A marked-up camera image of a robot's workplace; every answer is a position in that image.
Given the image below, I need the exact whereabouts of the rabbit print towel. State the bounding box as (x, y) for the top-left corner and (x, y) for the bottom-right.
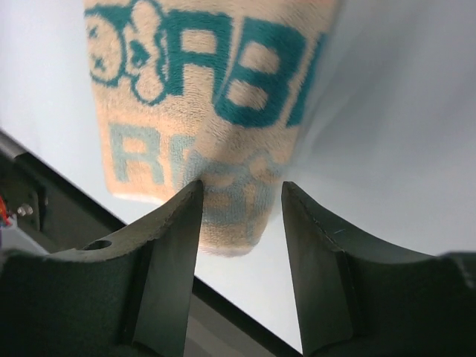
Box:
(84, 1), (339, 257)

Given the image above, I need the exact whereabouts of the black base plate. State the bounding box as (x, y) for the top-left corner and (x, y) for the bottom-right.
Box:
(1, 135), (296, 356)

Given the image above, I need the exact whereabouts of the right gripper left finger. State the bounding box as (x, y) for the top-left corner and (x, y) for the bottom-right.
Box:
(1, 181), (203, 356)

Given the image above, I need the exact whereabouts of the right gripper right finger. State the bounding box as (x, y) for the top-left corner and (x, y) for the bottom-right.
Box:
(281, 182), (475, 356)

